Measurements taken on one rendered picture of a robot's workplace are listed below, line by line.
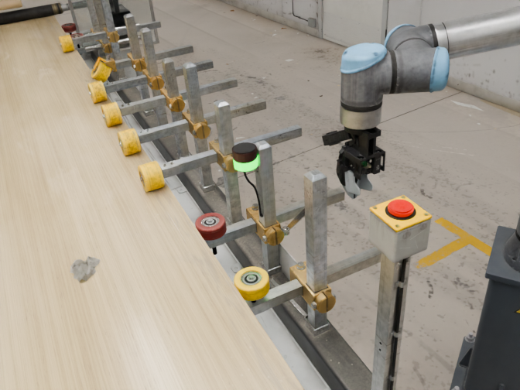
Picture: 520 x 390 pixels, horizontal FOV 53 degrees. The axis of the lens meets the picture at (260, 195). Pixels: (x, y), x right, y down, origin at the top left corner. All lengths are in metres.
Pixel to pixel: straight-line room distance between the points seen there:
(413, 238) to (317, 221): 0.31
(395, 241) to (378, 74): 0.41
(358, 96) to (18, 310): 0.87
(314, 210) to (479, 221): 1.94
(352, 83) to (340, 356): 0.63
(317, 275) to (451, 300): 1.34
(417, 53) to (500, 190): 2.16
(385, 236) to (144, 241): 0.71
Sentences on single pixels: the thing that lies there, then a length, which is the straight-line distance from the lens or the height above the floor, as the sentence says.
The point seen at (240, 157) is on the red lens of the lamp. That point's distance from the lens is 1.25.
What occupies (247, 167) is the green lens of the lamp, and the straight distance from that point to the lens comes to 1.26.
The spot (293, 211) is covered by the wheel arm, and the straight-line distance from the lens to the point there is 1.48.
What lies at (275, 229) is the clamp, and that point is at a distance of 1.39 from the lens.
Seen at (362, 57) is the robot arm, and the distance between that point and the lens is 1.11.
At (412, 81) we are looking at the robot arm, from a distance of 1.14.
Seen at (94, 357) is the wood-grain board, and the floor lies 0.90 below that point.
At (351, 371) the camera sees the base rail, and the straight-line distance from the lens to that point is 1.29.
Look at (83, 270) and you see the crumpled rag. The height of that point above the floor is 0.91.
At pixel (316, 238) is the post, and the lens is 1.15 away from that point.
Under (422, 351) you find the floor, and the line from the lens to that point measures 2.27.
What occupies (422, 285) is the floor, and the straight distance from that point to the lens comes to 2.53.
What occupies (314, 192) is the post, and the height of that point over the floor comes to 1.12.
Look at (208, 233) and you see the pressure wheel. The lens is 1.36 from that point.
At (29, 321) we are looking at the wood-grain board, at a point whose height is 0.90.
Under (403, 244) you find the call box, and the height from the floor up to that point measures 1.18.
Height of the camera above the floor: 1.72
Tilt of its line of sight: 34 degrees down
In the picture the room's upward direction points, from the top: 5 degrees counter-clockwise
